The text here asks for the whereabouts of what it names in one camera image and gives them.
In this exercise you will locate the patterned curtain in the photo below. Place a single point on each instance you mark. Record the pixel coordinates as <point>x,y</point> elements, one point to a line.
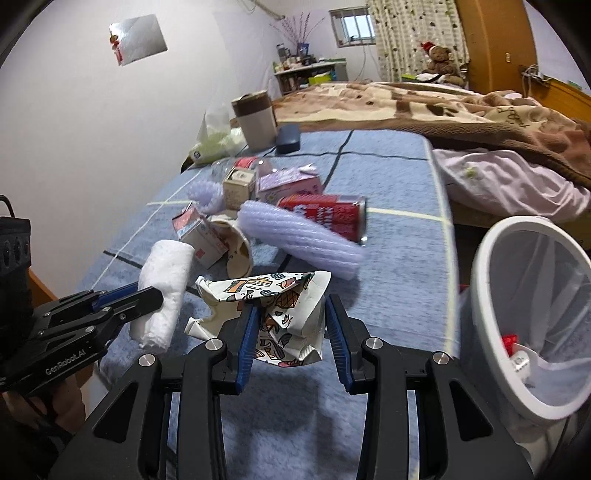
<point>406,37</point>

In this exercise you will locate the red and white small wrapper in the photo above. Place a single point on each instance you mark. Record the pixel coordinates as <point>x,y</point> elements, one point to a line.
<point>513,353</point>

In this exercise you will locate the wooden wardrobe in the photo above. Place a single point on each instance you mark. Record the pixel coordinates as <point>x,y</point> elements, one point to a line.
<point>498,41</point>

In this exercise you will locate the red drink can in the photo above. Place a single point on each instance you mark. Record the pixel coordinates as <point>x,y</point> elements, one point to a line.
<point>328,214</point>

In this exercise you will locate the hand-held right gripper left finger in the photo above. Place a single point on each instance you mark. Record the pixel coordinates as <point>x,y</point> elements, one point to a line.
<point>248,341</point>

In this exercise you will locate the teddy bear with red hat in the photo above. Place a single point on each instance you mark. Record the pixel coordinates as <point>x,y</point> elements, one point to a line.
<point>441,62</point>

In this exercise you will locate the small window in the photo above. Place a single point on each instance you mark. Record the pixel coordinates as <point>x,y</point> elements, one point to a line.
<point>353,25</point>

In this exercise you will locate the blue checked bed cover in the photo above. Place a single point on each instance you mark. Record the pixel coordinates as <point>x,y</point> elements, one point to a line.
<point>397,258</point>

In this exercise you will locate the printed paper wrapper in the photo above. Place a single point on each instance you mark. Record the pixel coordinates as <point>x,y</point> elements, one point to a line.
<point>288,304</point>

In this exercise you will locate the clear bottle with red label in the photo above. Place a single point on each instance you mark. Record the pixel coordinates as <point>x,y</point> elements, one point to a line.
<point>244,162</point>

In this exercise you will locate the brown printed blanket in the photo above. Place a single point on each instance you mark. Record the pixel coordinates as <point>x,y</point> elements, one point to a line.
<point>415,108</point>

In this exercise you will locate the silver wall poster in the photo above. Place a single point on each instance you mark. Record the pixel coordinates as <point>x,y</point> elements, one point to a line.
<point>138,39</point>

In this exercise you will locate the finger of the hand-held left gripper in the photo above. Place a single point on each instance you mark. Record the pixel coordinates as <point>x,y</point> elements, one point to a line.
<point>138,302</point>
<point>115,295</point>

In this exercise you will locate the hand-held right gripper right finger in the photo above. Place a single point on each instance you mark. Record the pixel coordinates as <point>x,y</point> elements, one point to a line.
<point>338,344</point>

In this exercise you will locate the white trash bin with liner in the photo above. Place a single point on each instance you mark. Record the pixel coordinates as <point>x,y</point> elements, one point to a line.
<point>489,300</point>

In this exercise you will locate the purple decorative branches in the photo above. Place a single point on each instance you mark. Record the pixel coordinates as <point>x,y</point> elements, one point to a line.
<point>298,27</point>

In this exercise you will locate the pink bed sheet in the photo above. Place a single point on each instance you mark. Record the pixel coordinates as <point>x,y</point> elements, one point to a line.
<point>508,180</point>

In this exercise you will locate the white paper towel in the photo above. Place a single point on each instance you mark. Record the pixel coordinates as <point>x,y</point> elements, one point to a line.
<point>161,295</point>

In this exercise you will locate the small beige drink carton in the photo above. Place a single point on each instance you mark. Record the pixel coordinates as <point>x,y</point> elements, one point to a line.
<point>238,189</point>

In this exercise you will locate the purple drink carton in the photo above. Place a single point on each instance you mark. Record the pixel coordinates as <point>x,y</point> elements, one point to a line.
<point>291,182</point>

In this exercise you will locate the red and white carton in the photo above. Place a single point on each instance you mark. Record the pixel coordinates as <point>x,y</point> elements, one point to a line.
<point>198,240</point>

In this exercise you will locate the dark blue glasses case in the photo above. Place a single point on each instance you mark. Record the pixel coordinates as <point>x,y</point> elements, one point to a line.
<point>287,138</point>

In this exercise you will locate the cluttered white desk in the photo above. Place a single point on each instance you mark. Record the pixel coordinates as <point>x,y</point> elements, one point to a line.
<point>314,71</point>

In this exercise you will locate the brown and white tumbler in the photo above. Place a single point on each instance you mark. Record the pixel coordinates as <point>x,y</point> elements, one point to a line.
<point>256,122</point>

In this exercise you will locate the lilac foam net sleeve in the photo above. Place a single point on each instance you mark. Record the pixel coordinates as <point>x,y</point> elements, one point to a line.
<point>300,235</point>

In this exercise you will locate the beige paper cup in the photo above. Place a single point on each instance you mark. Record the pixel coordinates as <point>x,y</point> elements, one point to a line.
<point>240,254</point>

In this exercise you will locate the wooden headboard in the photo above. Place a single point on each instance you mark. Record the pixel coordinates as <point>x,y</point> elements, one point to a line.
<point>568,94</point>

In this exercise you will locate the pale green tissue pack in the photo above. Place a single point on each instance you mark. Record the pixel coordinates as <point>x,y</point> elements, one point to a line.
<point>217,141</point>

